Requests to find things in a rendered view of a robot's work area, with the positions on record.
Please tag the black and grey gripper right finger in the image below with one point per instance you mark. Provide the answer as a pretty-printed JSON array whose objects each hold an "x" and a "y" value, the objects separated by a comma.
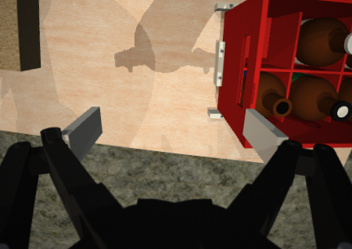
[{"x": 256, "y": 207}]

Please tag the red divided crate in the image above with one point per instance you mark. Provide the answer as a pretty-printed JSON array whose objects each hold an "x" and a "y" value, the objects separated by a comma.
[{"x": 274, "y": 49}]

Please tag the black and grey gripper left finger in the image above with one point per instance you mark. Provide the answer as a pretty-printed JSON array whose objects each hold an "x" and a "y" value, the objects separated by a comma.
[{"x": 92, "y": 208}]

